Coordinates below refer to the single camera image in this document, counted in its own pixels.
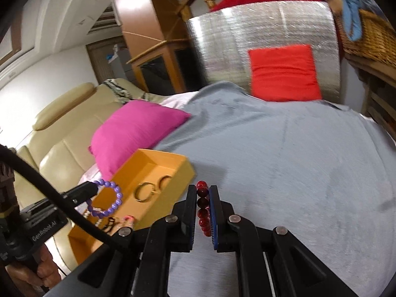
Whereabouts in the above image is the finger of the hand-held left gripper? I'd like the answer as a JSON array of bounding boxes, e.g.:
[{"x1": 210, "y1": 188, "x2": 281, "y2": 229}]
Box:
[{"x1": 61, "y1": 181, "x2": 100, "y2": 207}]

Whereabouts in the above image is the black cable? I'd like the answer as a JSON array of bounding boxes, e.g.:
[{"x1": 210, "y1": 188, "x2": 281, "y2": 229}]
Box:
[{"x1": 0, "y1": 144, "x2": 132, "y2": 249}]

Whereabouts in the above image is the beige leather sofa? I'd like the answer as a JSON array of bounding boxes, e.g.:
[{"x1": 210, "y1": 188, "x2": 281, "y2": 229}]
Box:
[{"x1": 15, "y1": 78, "x2": 175, "y2": 268}]

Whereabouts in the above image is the blue cloth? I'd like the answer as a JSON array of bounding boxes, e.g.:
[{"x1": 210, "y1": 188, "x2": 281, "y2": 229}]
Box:
[{"x1": 343, "y1": 0, "x2": 364, "y2": 41}]

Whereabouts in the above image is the red bead bracelet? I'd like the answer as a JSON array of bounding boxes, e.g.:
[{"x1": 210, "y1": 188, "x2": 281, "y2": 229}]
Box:
[{"x1": 196, "y1": 180, "x2": 213, "y2": 237}]

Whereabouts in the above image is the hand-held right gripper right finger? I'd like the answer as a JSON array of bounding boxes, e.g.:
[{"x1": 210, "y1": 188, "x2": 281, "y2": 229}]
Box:
[{"x1": 209, "y1": 186, "x2": 362, "y2": 297}]

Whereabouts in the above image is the magenta pillow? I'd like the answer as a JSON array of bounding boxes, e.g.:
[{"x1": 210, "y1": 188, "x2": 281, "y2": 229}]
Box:
[{"x1": 89, "y1": 100, "x2": 192, "y2": 181}]

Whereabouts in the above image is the purple bead bracelet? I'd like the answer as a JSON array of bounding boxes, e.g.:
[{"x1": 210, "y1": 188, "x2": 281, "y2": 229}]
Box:
[{"x1": 86, "y1": 179, "x2": 124, "y2": 218}]

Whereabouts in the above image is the grey blanket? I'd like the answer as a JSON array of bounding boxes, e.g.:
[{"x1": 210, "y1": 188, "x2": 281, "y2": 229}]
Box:
[{"x1": 153, "y1": 81, "x2": 396, "y2": 297}]

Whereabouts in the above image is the silver foil mat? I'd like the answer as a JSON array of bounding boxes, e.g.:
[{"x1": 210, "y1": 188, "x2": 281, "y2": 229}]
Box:
[{"x1": 187, "y1": 1, "x2": 342, "y2": 104}]

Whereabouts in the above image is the person's left hand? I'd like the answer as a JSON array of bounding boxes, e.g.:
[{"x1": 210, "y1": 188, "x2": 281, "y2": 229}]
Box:
[{"x1": 5, "y1": 243, "x2": 63, "y2": 293}]

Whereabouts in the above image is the wicker basket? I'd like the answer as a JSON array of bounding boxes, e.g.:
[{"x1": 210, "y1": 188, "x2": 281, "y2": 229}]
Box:
[{"x1": 336, "y1": 9, "x2": 396, "y2": 69}]

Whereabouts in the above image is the orange cardboard box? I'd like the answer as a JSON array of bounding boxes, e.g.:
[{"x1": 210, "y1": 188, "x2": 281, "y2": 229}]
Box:
[{"x1": 68, "y1": 148, "x2": 195, "y2": 265}]

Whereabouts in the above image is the patterned cloth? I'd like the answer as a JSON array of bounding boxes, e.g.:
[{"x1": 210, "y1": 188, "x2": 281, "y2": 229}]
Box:
[{"x1": 103, "y1": 79, "x2": 146, "y2": 105}]

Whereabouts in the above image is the red pillow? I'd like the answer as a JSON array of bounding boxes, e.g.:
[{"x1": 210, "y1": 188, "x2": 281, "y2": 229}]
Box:
[{"x1": 248, "y1": 45, "x2": 322, "y2": 102}]

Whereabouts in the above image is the clear pink bead bracelet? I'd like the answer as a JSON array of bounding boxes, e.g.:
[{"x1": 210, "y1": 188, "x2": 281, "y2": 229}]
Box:
[{"x1": 83, "y1": 210, "x2": 136, "y2": 232}]

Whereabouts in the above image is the wooden cabinet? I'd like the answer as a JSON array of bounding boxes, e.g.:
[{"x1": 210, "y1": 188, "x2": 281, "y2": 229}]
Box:
[{"x1": 108, "y1": 0, "x2": 206, "y2": 94}]

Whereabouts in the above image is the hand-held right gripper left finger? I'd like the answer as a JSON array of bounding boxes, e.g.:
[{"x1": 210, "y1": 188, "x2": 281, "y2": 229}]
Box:
[{"x1": 49, "y1": 186, "x2": 197, "y2": 297}]

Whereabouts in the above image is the light pink sheet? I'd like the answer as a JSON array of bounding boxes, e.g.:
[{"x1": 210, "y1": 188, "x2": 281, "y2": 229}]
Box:
[{"x1": 162, "y1": 91, "x2": 203, "y2": 109}]

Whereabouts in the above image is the wooden shelf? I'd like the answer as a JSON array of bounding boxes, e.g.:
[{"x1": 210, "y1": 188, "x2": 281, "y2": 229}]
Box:
[{"x1": 343, "y1": 52, "x2": 396, "y2": 137}]

